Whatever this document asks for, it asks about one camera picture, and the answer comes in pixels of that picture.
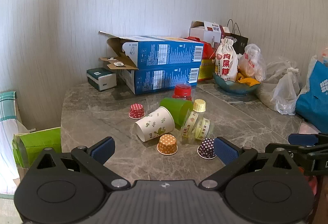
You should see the yellow cupcake liner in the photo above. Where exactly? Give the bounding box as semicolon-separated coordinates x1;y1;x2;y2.
193;99;207;112

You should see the green plastic cup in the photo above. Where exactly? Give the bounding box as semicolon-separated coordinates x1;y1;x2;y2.
159;97;194;126

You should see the clear cup with ribbon print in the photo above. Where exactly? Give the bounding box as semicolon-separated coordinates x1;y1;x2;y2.
180;110;215;140

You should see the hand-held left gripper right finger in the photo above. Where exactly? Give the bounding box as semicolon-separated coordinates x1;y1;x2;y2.
198;136;299;192

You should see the orange snack wrapper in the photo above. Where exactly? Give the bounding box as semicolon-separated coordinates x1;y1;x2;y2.
236;72;261;86

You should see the white leaf-print paper cup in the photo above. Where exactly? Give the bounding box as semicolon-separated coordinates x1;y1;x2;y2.
134;106;175;142

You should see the plaid cloth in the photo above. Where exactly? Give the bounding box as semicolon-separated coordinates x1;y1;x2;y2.
0;90;19;122

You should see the orange polka dot cupcake liner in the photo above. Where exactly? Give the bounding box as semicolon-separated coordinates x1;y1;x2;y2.
157;134;178;155

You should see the upper blue cardboard box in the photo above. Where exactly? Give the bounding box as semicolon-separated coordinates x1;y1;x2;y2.
99;31;205;71

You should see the red polka dot cupcake liner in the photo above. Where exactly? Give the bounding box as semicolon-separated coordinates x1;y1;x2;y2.
129;103;146;119

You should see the clear plastic bag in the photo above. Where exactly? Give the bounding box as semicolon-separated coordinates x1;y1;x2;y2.
256;60;309;115

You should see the blue ceramic bowl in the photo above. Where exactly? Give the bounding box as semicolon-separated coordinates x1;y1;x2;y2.
213;72;260;97

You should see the white and red carton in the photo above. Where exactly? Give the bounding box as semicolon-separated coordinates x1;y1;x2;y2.
189;21;230;46

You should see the red and yellow box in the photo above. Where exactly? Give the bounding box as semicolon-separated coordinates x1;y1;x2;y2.
185;37;218;81

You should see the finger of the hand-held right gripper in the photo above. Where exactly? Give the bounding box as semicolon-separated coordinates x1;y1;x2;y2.
265;143;312;158
288;133;328;147

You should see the red transparent plastic cup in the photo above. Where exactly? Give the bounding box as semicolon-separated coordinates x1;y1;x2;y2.
172;83;196;102

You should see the green and white tissue pack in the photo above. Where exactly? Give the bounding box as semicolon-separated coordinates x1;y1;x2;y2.
86;68;118;92

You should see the purple polka dot cupcake liner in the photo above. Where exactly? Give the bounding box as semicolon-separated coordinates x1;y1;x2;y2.
197;138;217;159

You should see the blue shopping bag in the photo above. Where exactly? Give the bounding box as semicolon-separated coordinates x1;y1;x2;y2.
295;48;328;133

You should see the blue cardboard box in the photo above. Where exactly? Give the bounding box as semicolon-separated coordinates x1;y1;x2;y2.
117;67;201;96
99;31;205;71

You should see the white plastic bag red print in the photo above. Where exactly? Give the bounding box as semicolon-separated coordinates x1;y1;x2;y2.
237;43;267;82

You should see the white drawstring cloth bag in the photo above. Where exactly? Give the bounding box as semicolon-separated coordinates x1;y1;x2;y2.
214;38;239;81

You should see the black paper gift bag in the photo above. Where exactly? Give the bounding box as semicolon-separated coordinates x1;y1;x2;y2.
227;19;249;54

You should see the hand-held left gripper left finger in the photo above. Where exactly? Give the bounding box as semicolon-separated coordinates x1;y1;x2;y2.
29;136;130;192

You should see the green cardboard box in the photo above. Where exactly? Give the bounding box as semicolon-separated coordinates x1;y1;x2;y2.
12;127;62;166

